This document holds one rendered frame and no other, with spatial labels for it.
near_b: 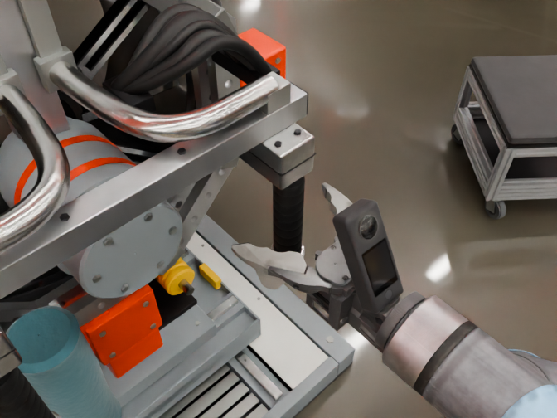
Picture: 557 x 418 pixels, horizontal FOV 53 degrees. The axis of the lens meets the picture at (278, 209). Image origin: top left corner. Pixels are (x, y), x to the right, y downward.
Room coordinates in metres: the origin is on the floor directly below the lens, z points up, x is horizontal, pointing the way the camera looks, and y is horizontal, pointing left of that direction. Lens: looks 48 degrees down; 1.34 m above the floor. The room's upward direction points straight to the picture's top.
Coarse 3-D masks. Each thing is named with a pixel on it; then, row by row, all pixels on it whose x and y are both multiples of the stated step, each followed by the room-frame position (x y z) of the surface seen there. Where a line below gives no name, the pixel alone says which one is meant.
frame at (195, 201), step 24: (0, 0) 0.48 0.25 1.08; (144, 0) 0.58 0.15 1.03; (168, 0) 0.60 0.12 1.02; (192, 0) 0.62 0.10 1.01; (192, 72) 0.68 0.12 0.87; (216, 72) 0.63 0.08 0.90; (216, 96) 0.64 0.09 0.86; (192, 192) 0.61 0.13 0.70; (216, 192) 0.62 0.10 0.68; (192, 216) 0.59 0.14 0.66; (168, 264) 0.54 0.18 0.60; (72, 288) 0.48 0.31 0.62; (0, 312) 0.41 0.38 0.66; (24, 312) 0.43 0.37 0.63; (72, 312) 0.44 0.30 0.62; (96, 312) 0.46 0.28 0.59
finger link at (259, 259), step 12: (240, 252) 0.39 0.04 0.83; (252, 252) 0.38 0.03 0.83; (264, 252) 0.38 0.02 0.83; (276, 252) 0.38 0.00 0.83; (288, 252) 0.38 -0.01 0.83; (252, 264) 0.38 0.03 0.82; (264, 264) 0.37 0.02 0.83; (276, 264) 0.37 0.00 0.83; (288, 264) 0.37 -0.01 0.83; (300, 264) 0.37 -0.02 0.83; (264, 276) 0.38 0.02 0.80; (276, 288) 0.37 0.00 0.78
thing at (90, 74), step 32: (128, 0) 0.68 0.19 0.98; (96, 32) 0.65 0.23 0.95; (128, 32) 0.67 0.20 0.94; (96, 64) 0.63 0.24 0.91; (64, 96) 0.60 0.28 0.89; (160, 96) 0.74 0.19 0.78; (192, 96) 0.70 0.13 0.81; (96, 128) 0.79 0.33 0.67; (0, 192) 0.68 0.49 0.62; (32, 288) 0.48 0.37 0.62
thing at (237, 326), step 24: (192, 264) 0.87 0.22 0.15; (216, 288) 0.79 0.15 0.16; (216, 312) 0.71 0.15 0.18; (240, 312) 0.72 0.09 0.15; (216, 336) 0.66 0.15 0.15; (240, 336) 0.66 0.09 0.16; (192, 360) 0.60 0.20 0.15; (216, 360) 0.61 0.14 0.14; (168, 384) 0.55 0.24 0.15; (192, 384) 0.56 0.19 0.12; (144, 408) 0.48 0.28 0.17; (168, 408) 0.51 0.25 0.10
